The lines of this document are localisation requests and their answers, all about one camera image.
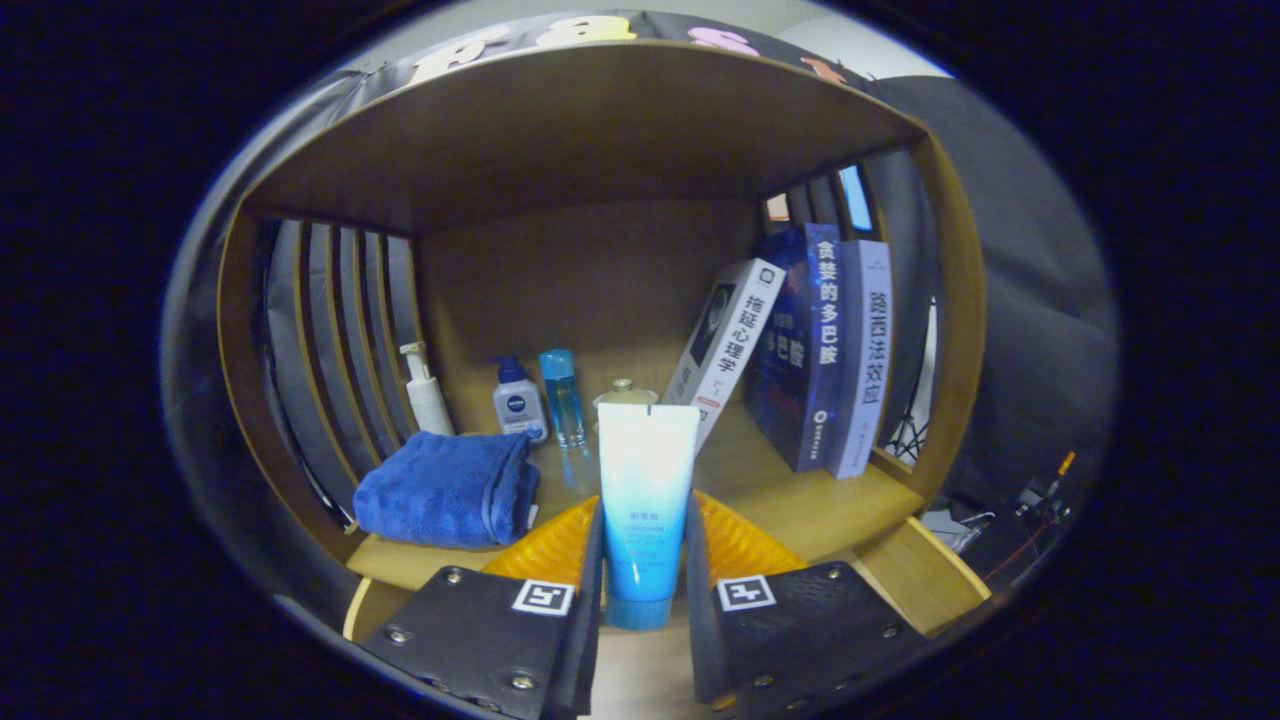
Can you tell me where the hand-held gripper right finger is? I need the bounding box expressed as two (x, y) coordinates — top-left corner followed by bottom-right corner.
(683, 490), (931, 713)

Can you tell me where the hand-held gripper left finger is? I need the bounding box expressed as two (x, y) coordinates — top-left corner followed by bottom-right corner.
(358, 497), (608, 720)

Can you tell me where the blue and white tube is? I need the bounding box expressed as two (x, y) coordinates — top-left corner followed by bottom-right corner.
(597, 402), (702, 631)

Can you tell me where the wooden countertop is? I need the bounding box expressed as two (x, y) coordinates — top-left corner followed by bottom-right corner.
(345, 400), (931, 591)

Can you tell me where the wooden cabinet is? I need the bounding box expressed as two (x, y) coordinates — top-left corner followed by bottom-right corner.
(217, 40), (989, 641)

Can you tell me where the blue folded towel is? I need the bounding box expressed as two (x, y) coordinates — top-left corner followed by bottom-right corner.
(353, 431), (541, 550)

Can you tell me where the clear blue bottle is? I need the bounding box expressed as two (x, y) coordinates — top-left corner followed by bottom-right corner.
(538, 349), (588, 449)

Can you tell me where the white bottle with blue cap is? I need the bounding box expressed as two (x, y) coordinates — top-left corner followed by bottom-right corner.
(492, 356), (550, 445)

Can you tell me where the beige lidded teacup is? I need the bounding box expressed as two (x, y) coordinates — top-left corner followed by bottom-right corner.
(592, 378), (659, 409)

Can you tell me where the white pump bottle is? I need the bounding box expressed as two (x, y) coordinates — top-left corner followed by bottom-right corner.
(399, 342), (456, 437)

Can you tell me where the black tripod stand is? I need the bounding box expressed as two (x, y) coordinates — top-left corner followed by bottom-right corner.
(885, 300), (941, 466)

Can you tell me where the dark blue book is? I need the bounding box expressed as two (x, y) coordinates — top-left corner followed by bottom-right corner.
(742, 223), (844, 473)

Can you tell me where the white book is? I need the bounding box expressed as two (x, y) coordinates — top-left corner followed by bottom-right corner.
(660, 258), (788, 456)

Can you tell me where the pale purple book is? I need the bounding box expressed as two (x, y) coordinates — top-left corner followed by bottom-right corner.
(825, 240), (894, 480)

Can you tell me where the orange and black device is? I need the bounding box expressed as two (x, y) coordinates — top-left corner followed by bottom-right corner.
(1010, 450), (1081, 531)

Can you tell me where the black backdrop cloth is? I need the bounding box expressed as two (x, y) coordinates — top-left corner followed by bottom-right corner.
(160, 10), (1119, 601)

